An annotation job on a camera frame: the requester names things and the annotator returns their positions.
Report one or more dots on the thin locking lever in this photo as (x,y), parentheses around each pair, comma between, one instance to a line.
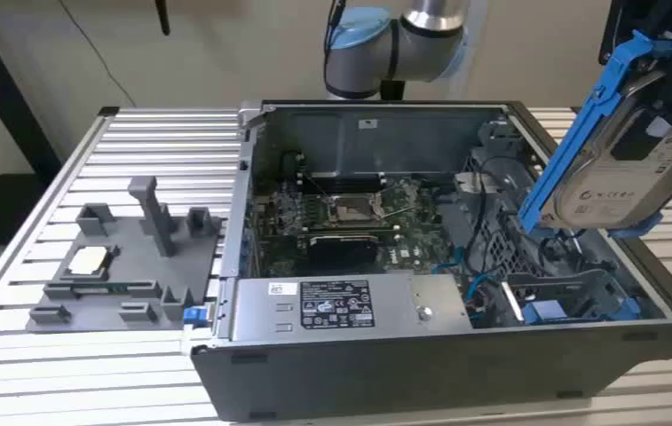
(318,185)

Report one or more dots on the black graphics card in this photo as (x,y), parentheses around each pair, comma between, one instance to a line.
(341,255)

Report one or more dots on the black table corner cap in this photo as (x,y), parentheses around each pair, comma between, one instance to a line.
(109,111)

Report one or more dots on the perforated metal disk bay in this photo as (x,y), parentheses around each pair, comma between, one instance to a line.
(492,248)

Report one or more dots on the green motherboard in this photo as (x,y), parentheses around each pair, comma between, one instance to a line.
(412,213)

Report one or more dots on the silver power supply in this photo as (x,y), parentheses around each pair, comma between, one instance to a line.
(395,306)

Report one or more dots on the hard disk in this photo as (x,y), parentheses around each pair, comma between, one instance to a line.
(608,186)

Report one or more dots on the grey parts rack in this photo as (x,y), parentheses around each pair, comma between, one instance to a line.
(134,262)

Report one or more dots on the black antenna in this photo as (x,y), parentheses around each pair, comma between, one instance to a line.
(162,18)

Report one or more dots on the green RAM stick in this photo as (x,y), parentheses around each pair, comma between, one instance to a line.
(113,288)

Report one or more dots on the CPU socket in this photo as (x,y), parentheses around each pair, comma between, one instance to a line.
(352,208)

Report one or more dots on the dark grey PC case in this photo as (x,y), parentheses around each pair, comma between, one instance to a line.
(371,377)

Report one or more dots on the blue port connector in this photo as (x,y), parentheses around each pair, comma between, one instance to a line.
(193,316)

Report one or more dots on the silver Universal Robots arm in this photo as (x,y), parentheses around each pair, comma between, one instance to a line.
(365,62)

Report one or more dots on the silver CPU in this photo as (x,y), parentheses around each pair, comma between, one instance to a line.
(91,261)

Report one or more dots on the blue disk carrier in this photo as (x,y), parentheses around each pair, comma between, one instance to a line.
(549,310)

